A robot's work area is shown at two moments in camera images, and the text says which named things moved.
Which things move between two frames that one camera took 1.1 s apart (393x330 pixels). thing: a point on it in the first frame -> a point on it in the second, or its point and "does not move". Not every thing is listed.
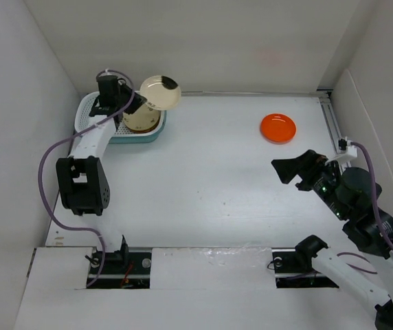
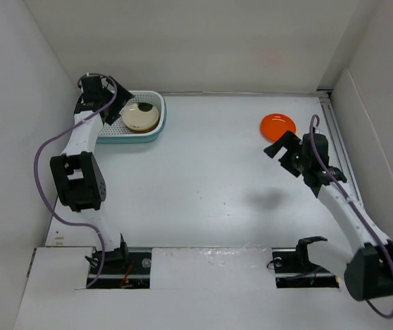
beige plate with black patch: [161, 92] -> [140, 116]
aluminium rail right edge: [334, 130] does not move
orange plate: [278, 128] does not move
